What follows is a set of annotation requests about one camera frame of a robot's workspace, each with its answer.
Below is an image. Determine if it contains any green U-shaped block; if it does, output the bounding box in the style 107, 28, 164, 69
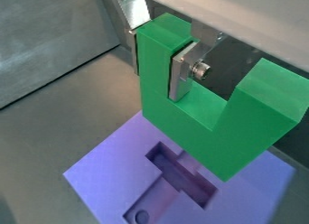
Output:
136, 13, 309, 181

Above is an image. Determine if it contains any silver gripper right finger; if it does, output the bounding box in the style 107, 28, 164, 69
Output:
168, 20, 227, 101

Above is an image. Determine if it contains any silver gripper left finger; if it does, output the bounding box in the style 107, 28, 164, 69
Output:
117, 0, 151, 73

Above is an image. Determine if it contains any purple board with cross slot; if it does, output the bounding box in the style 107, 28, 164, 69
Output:
64, 114, 294, 224

